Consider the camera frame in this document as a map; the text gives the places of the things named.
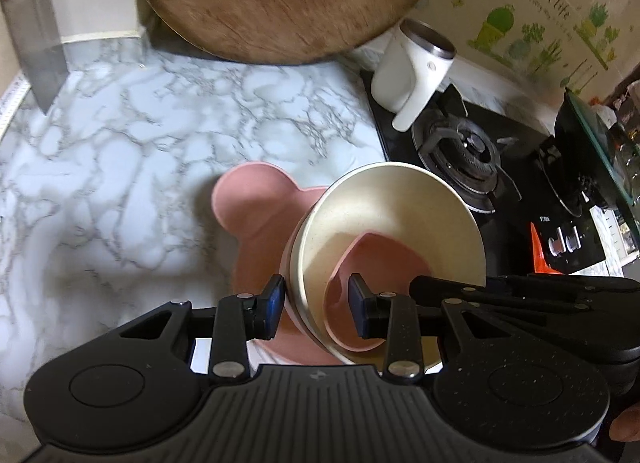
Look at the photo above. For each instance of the pink heart-shaped dish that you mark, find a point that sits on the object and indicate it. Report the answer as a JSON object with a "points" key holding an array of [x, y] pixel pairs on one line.
{"points": [[385, 253]]}

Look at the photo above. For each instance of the large white plate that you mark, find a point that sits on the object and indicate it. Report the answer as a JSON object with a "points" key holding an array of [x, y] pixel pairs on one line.
{"points": [[257, 362]]}

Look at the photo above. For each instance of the gas stove burner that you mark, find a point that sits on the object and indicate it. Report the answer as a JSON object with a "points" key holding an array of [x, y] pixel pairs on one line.
{"points": [[465, 158]]}

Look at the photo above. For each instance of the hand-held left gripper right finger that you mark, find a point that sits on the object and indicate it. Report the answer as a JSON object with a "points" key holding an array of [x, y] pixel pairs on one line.
{"points": [[357, 308]]}

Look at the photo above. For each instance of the white insulated mug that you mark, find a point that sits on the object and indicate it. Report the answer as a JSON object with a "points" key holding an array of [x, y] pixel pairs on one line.
{"points": [[400, 73]]}

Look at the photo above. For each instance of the green plant wall sticker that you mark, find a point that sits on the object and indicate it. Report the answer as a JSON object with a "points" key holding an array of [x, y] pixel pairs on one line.
{"points": [[495, 23]]}

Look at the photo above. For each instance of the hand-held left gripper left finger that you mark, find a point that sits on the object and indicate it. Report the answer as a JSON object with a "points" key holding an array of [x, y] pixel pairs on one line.
{"points": [[274, 305]]}

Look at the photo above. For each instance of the silver stove knob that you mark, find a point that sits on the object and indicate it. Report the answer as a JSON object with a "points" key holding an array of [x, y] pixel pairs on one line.
{"points": [[556, 247], [572, 238]]}

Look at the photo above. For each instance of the pink bear-shaped plate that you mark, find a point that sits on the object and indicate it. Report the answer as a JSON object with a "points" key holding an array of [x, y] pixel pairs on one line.
{"points": [[250, 203]]}

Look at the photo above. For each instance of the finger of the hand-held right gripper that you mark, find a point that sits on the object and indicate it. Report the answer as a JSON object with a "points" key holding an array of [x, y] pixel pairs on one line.
{"points": [[575, 315], [430, 285]]}

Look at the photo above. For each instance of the cream bowl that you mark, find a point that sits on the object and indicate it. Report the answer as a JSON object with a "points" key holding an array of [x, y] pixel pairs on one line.
{"points": [[350, 203]]}

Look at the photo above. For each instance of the red plastic scraper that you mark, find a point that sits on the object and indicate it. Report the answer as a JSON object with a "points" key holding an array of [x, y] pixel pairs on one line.
{"points": [[539, 250]]}

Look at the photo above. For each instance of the person's right hand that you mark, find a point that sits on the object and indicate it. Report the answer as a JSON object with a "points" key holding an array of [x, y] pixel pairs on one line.
{"points": [[629, 425]]}

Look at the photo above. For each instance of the white patterned edge strip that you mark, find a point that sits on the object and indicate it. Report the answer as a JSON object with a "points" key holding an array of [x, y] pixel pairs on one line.
{"points": [[12, 103]]}

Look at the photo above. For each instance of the black pot with glass lid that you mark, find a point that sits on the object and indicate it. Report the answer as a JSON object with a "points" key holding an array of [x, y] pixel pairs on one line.
{"points": [[575, 143]]}

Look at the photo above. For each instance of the black gas cooktop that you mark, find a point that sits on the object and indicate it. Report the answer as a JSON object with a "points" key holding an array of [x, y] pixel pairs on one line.
{"points": [[515, 243]]}

